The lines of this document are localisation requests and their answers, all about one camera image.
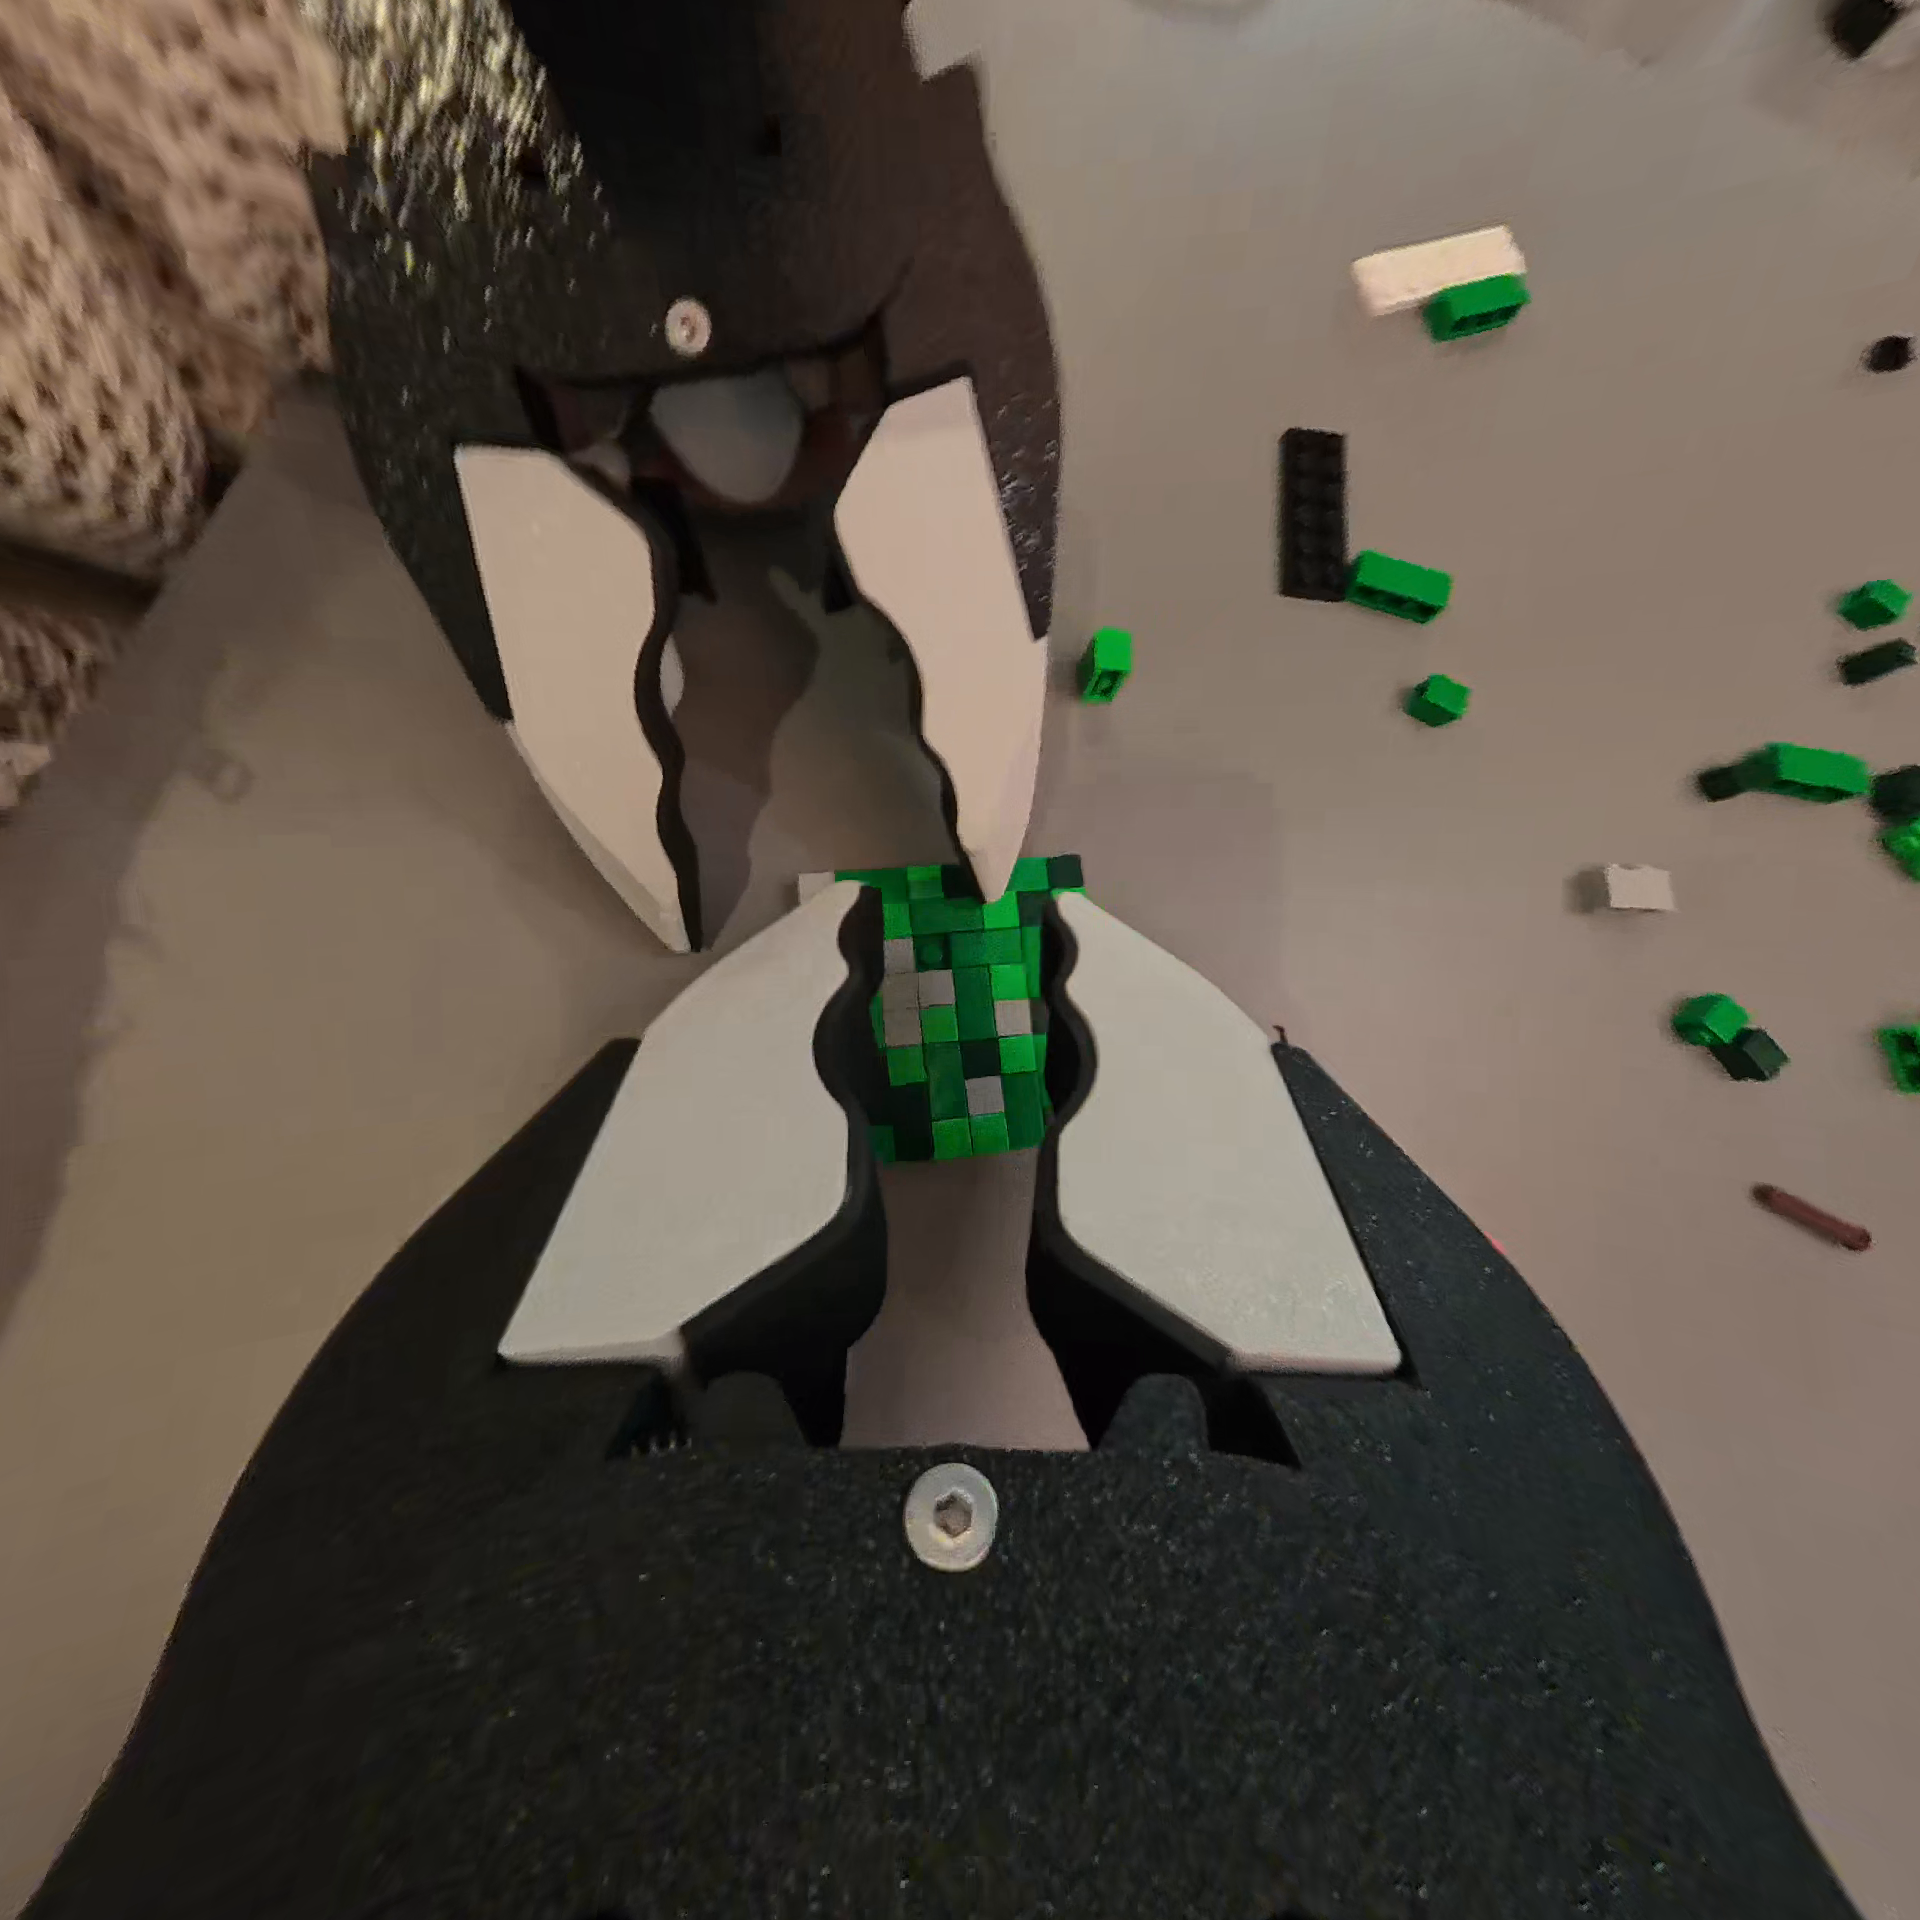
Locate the black lego plate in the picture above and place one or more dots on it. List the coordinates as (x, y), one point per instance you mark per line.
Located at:
(1313, 509)

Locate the brown lego rod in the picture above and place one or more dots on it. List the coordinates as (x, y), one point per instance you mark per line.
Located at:
(1812, 1217)

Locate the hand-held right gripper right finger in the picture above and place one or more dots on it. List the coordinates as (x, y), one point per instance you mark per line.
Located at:
(1200, 1170)

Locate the long green lego brick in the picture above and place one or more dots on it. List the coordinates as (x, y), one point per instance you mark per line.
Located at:
(1800, 773)

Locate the dark green lego brick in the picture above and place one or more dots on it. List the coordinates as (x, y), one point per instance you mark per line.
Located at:
(1900, 792)

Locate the green and dark lego pieces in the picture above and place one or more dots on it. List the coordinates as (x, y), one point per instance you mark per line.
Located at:
(1726, 1032)

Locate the small black lego piece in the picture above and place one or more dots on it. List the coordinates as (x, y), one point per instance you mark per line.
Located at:
(1864, 24)
(1890, 355)

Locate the person's left forearm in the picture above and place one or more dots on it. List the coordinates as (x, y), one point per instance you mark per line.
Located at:
(135, 256)

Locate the dark green lego plate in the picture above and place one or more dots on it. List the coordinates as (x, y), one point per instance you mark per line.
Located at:
(1878, 662)

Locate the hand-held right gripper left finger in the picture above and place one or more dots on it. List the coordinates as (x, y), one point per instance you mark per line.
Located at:
(707, 1141)

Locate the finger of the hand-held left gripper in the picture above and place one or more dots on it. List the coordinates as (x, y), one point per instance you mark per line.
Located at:
(946, 601)
(562, 630)

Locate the beige knitted sleeve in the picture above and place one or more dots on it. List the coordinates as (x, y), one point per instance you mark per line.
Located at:
(54, 691)

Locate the small green lego brick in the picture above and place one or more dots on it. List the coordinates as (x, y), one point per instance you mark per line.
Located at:
(1905, 849)
(1876, 603)
(1438, 701)
(1106, 665)
(1903, 1057)

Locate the green pixel lego panel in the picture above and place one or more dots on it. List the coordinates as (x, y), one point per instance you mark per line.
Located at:
(954, 1036)

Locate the small white lego brick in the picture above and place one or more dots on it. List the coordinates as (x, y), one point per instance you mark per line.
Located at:
(1638, 888)

